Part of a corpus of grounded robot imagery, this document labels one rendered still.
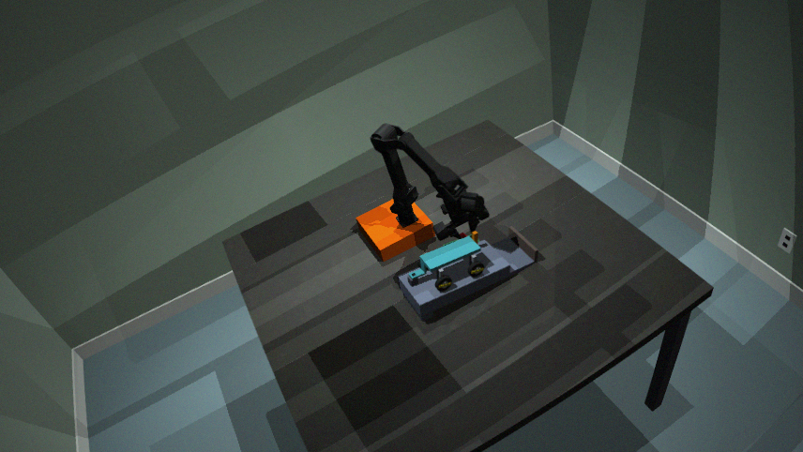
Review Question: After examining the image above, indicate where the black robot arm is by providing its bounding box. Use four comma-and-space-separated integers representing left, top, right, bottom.
370, 123, 484, 228

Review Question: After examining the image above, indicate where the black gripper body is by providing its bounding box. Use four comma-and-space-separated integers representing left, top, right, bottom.
432, 206, 489, 241

